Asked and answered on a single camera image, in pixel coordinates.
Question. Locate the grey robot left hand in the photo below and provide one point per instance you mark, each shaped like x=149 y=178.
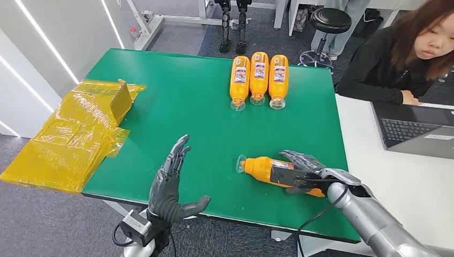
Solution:
x=165 y=193

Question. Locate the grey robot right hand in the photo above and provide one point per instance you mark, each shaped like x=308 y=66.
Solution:
x=305 y=165

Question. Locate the patterned bag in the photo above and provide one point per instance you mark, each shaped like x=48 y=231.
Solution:
x=301 y=19

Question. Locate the black robot leg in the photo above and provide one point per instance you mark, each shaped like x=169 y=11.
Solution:
x=225 y=25
x=242 y=26

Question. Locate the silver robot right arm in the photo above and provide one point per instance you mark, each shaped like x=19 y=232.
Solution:
x=369 y=216

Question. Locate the cardboard box in yellow film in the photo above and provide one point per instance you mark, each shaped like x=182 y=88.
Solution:
x=74 y=138

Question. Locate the grey laptop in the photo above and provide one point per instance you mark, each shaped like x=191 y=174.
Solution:
x=411 y=127

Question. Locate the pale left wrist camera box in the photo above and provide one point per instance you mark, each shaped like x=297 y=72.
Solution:
x=136 y=227

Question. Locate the orange bottle with clear cap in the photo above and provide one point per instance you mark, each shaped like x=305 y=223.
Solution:
x=259 y=168
x=278 y=79
x=239 y=79
x=259 y=76

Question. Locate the white table leg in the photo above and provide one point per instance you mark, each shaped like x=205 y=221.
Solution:
x=119 y=207

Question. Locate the seated person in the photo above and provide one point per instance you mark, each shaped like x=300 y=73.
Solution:
x=383 y=67

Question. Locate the white metal stand frame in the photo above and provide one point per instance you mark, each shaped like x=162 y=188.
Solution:
x=152 y=25

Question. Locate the black round stool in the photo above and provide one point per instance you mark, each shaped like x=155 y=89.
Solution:
x=330 y=20

